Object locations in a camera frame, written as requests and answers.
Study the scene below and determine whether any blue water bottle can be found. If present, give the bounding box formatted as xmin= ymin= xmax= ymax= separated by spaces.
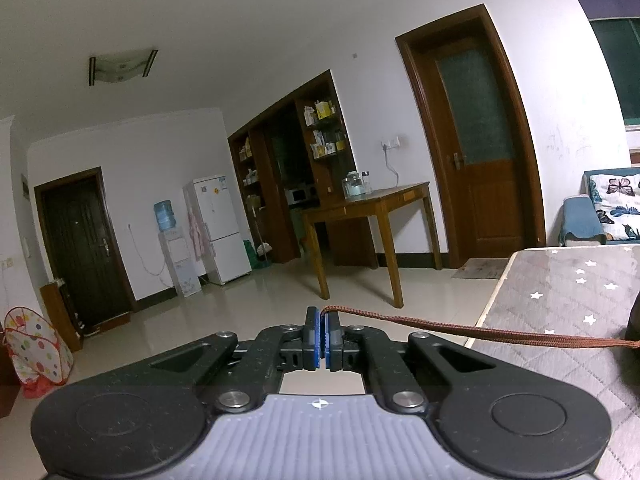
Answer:
xmin=153 ymin=200 xmax=180 ymax=233

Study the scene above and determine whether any dark entry door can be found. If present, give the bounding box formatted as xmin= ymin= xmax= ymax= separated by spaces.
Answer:
xmin=34 ymin=166 xmax=137 ymax=328

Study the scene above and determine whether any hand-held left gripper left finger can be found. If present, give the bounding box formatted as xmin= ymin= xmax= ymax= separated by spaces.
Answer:
xmin=150 ymin=306 xmax=321 ymax=415

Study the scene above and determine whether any white water dispenser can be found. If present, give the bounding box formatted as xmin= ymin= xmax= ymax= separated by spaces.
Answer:
xmin=159 ymin=227 xmax=202 ymax=298

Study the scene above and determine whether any microwave oven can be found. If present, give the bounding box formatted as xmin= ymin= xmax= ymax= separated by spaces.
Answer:
xmin=285 ymin=185 xmax=317 ymax=206

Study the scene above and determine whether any brown shoelace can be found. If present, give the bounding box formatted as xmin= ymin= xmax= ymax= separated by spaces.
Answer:
xmin=320 ymin=305 xmax=640 ymax=351

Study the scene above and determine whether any wooden door with frosted glass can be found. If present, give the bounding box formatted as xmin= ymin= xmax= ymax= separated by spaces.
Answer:
xmin=395 ymin=4 xmax=547 ymax=270

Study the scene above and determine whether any rectangular ceiling lamp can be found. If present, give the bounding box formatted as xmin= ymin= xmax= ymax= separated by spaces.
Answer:
xmin=89 ymin=49 xmax=159 ymax=87

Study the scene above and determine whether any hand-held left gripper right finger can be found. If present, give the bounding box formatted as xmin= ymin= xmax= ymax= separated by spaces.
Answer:
xmin=322 ymin=310 xmax=493 ymax=415

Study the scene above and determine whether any white mop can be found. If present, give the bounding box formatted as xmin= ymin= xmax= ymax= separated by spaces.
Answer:
xmin=252 ymin=205 xmax=273 ymax=263

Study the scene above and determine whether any white power cable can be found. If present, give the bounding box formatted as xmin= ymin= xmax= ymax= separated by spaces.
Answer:
xmin=385 ymin=147 xmax=401 ymax=186

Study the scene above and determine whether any white refrigerator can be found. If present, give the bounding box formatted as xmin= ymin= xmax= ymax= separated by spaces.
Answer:
xmin=182 ymin=174 xmax=252 ymax=287

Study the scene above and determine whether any green-framed window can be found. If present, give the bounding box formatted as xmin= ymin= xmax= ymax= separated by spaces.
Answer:
xmin=572 ymin=0 xmax=640 ymax=131

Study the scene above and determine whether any large glass jar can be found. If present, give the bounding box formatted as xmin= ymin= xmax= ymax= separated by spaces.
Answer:
xmin=342 ymin=171 xmax=366 ymax=197

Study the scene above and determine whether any blue sofa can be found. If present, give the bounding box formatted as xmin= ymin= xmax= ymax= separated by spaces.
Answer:
xmin=559 ymin=167 xmax=640 ymax=247

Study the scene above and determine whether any low wooden cabinet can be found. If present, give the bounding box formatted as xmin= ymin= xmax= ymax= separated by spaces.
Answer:
xmin=40 ymin=280 xmax=83 ymax=353

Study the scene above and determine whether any wooden side table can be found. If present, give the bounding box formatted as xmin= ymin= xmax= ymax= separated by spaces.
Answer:
xmin=300 ymin=181 xmax=444 ymax=309

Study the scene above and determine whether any pink hanging cloth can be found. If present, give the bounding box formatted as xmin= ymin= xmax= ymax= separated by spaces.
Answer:
xmin=187 ymin=207 xmax=211 ymax=261

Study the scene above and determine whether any polka-dot fabric hamper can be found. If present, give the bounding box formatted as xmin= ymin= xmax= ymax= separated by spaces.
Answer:
xmin=4 ymin=306 xmax=75 ymax=400

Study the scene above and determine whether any butterfly print blanket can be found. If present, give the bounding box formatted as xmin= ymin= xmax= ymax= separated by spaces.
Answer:
xmin=589 ymin=174 xmax=640 ymax=242

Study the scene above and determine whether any group of small shelf boxes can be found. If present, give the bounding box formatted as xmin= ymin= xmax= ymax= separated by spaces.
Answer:
xmin=303 ymin=100 xmax=347 ymax=158

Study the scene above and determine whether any brown door mat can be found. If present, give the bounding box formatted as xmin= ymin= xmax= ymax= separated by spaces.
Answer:
xmin=451 ymin=257 xmax=508 ymax=281

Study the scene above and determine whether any dark wooden shelf cabinet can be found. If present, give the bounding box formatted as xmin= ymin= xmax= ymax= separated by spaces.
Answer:
xmin=227 ymin=69 xmax=378 ymax=268

